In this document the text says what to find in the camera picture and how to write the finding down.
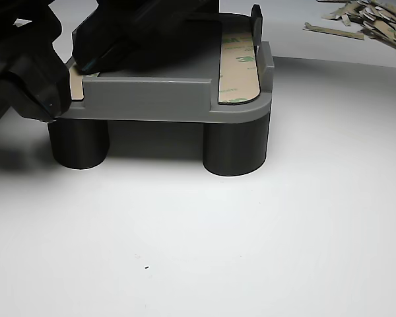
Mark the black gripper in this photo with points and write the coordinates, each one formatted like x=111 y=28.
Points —
x=158 y=10

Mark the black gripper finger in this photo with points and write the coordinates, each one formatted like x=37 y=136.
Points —
x=36 y=82

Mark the tan 3M protective film strip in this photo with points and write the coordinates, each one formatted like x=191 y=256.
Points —
x=76 y=86
x=237 y=72

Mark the long tan film scrap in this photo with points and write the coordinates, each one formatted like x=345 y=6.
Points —
x=333 y=31

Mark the short tan film scrap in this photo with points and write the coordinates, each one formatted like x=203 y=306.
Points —
x=340 y=10

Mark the small tan film scrap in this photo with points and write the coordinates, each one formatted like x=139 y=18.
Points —
x=346 y=20

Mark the heap of tan film scraps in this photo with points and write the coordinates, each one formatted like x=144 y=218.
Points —
x=386 y=26

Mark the dark cylindrical fixture leg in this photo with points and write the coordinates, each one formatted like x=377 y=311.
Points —
x=79 y=145
x=234 y=145

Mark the grey printed fixture platform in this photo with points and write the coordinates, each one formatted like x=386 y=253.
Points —
x=151 y=95

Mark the black foam-topped block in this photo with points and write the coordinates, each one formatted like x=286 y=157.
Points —
x=204 y=49

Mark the black upright fixture post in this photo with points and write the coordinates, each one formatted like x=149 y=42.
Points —
x=256 y=23

